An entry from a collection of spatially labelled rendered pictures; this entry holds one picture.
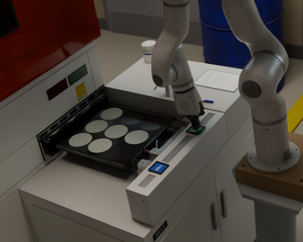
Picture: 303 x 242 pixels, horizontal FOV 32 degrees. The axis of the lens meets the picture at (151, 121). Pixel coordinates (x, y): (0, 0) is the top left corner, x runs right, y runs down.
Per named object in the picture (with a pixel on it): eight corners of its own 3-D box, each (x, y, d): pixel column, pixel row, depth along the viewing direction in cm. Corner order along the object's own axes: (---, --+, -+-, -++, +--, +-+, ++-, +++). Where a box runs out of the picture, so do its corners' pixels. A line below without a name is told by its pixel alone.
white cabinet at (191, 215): (65, 319, 258) (18, 189, 214) (171, 198, 320) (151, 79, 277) (176, 381, 223) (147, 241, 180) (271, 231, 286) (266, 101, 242)
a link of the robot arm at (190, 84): (165, 86, 196) (168, 93, 198) (184, 85, 191) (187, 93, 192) (177, 76, 202) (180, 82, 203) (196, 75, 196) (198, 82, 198)
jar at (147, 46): (141, 63, 261) (138, 45, 256) (149, 56, 266) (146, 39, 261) (153, 65, 257) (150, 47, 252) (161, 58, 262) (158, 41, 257)
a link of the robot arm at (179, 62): (181, 87, 190) (196, 75, 196) (170, 54, 185) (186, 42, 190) (164, 86, 196) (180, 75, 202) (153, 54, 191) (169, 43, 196)
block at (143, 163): (138, 169, 203) (136, 163, 202) (143, 164, 205) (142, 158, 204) (155, 175, 199) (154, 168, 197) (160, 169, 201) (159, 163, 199)
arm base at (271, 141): (309, 149, 195) (307, 107, 185) (282, 179, 184) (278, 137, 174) (265, 135, 207) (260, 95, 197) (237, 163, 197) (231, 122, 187)
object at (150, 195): (131, 219, 189) (124, 188, 182) (207, 136, 225) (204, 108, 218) (153, 227, 184) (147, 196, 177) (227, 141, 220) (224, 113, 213)
